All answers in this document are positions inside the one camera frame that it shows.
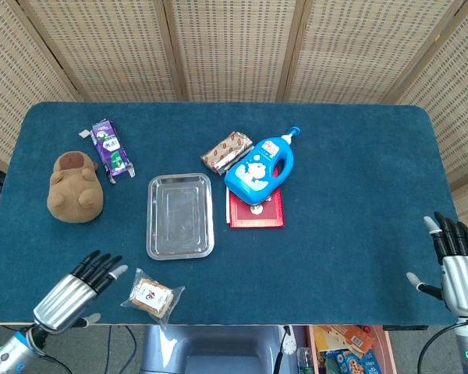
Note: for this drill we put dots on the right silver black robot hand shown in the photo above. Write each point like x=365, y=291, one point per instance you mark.
x=458, y=278

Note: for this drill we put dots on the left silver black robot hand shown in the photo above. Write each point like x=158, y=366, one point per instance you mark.
x=68, y=298

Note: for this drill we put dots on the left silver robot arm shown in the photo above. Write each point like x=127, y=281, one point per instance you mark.
x=8, y=352

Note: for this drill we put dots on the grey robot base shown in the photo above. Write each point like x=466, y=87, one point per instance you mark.
x=214, y=350

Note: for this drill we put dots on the packaged bread in clear wrapper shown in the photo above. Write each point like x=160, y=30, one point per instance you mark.
x=153, y=297

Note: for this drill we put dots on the silver metal tray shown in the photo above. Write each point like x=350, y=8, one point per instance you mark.
x=180, y=216

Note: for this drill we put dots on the brown capybara plush toy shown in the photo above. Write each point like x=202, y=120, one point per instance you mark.
x=75, y=189

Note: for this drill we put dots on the pink box of snack packages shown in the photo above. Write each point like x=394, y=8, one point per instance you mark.
x=349, y=350

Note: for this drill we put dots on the purple milk carton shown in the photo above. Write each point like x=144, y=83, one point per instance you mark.
x=111, y=150

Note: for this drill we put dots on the clear plastic bottle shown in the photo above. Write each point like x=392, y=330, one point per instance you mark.
x=305, y=360

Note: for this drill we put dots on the red booklet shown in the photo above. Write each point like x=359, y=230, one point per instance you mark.
x=257, y=214

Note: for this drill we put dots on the brown red patterned snack pack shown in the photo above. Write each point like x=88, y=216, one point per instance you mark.
x=226, y=154

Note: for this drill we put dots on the blue detergent bottle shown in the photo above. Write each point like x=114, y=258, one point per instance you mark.
x=257, y=171

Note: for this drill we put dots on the woven bamboo folding screen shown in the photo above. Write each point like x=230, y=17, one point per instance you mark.
x=234, y=50

